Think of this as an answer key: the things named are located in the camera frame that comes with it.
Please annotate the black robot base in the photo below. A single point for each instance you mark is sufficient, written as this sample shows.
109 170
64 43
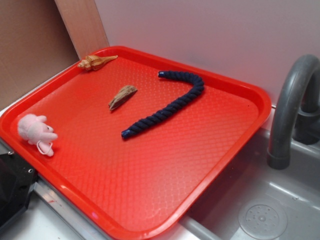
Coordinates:
17 179

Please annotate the brown wood chip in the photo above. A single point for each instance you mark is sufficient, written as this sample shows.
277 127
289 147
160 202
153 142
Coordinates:
124 94

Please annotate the red plastic tray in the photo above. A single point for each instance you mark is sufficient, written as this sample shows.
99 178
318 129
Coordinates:
136 189

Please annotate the tan spiral seashell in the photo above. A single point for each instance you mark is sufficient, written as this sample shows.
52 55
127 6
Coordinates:
94 62

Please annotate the grey plastic sink basin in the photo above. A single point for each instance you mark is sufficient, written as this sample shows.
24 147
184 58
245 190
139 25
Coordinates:
251 201

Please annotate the pink plush toy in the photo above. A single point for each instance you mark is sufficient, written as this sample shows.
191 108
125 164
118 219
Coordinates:
33 129

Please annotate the grey toy faucet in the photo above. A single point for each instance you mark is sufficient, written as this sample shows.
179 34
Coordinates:
297 112

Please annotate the wooden corner post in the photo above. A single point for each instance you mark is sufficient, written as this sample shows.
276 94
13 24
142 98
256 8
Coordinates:
84 25

